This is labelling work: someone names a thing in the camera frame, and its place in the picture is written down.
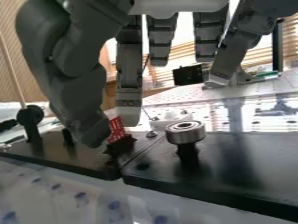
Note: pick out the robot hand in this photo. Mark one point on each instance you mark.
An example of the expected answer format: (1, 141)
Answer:
(71, 50)

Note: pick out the small red circuit board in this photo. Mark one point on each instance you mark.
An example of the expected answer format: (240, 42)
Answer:
(117, 127)

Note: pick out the thin stick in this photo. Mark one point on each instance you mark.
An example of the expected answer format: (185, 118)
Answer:
(13, 73)

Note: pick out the small metal nut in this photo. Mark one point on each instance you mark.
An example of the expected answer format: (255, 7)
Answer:
(152, 134)

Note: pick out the black plate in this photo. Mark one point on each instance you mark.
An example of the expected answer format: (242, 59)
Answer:
(230, 166)
(57, 153)

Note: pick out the metal bearing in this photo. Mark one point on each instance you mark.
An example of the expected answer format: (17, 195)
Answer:
(185, 131)

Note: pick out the clear box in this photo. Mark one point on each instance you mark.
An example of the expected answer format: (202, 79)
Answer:
(44, 200)

